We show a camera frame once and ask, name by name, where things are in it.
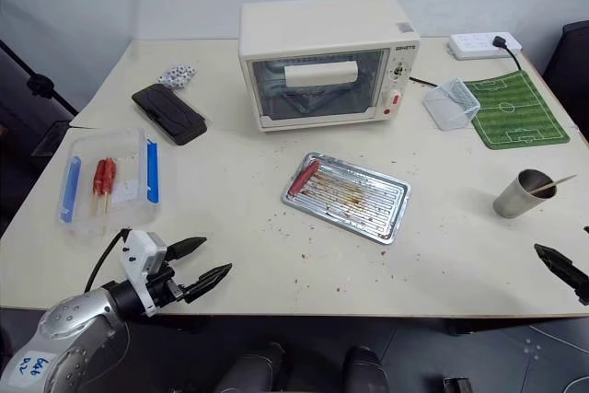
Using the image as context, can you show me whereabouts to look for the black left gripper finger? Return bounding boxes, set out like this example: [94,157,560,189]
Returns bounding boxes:
[182,262,234,306]
[166,237,208,262]

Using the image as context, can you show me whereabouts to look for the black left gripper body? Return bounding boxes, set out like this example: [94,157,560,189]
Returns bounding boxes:
[145,263,191,309]

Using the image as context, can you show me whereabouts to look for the white stick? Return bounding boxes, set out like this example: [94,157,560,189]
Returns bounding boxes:
[528,174,578,193]

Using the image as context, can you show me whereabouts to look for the red sausage on skewer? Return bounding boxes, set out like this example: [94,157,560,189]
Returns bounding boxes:
[103,157,117,194]
[92,158,107,194]

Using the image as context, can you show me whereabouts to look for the steel cup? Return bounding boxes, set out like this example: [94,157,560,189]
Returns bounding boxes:
[492,169,559,220]

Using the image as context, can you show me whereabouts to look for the dark rounded shape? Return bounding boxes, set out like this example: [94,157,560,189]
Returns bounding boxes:
[341,345,386,393]
[214,341,289,393]

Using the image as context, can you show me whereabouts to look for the clear box with blue clips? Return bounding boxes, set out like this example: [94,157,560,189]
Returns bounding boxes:
[55,128,163,238]

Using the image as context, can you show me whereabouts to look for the green soccer field mat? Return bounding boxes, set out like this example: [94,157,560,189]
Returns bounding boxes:
[461,69,572,151]

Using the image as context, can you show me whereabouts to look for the black leather case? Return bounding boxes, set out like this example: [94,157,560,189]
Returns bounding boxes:
[131,83,208,147]

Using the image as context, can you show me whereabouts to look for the loose red sausage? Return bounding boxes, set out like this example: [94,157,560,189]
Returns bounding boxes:
[289,160,319,195]

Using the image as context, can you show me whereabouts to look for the black chair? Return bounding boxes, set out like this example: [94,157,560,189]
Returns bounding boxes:
[541,19,589,139]

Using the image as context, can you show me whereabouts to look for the pack of mini soccer balls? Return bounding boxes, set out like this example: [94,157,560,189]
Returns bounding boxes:
[156,63,199,90]

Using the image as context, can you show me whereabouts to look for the silver ribbed baking tray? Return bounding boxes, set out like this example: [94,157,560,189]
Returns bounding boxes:
[281,151,412,247]

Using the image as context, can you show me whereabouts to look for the clear plastic toy goal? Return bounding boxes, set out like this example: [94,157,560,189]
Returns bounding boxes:
[422,76,480,132]

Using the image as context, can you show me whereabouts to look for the white power strip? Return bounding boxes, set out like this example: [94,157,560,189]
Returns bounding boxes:
[445,31,525,62]

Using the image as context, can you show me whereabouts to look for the black tripod stand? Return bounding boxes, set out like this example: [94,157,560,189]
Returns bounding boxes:
[0,38,80,117]

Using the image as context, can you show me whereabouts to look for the white toaster oven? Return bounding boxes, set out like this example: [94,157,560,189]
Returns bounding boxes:
[237,0,421,134]

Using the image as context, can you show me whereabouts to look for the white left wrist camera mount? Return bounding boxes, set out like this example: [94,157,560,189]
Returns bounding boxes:
[120,229,167,318]

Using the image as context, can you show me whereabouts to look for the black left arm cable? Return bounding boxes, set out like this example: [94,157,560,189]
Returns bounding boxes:
[84,228,133,294]

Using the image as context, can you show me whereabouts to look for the black power cable with plug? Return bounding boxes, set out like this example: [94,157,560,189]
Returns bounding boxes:
[408,34,525,89]

